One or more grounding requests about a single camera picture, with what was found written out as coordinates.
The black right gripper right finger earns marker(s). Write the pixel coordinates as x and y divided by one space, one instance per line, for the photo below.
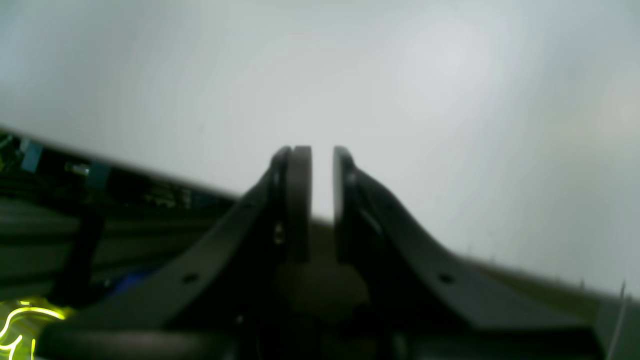
428 304

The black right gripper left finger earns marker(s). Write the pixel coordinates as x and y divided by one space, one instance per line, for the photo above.
216 300

